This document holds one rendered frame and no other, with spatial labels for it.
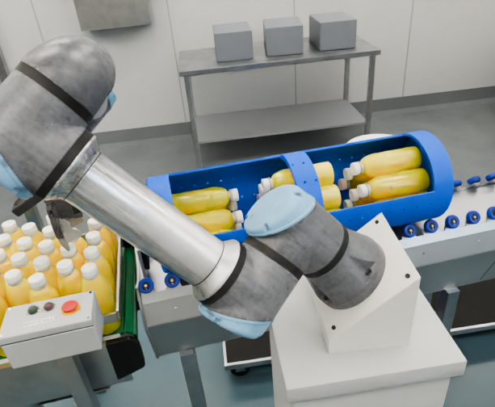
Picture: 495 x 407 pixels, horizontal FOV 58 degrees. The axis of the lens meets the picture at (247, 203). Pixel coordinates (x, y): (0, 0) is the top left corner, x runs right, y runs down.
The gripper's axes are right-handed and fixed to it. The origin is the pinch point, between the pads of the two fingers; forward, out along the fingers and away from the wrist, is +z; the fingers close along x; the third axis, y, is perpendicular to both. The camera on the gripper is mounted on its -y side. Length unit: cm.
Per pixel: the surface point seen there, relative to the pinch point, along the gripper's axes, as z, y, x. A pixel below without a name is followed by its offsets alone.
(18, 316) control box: 2.7, -8.8, -23.0
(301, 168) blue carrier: -10, 67, -1
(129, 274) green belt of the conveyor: 23.1, 12.1, 9.8
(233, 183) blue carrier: 2, 50, 18
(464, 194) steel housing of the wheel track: 20, 133, 12
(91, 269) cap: 1.5, 7.3, -12.6
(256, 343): 98, 55, 34
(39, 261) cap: 1.5, -6.5, -4.7
